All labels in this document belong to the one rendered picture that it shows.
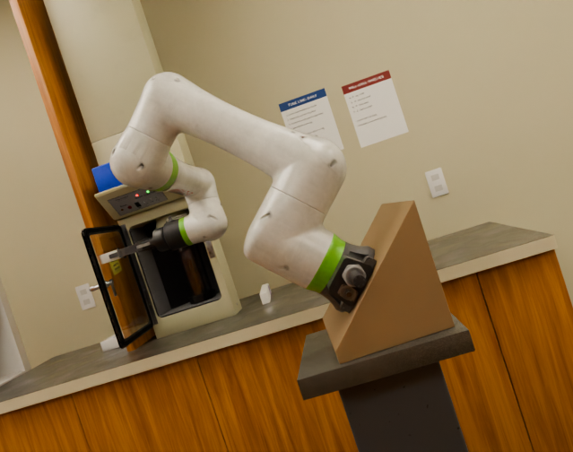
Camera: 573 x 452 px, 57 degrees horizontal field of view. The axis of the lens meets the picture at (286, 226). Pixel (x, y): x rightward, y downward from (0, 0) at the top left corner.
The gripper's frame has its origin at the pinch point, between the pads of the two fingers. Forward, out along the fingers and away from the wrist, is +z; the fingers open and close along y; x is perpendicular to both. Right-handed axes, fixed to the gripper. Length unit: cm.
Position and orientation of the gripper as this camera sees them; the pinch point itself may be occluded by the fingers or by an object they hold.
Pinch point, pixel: (111, 256)
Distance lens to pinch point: 179.5
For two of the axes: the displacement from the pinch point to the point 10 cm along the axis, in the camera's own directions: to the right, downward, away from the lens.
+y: -1.2, 0.6, -9.9
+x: 3.1, 9.5, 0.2
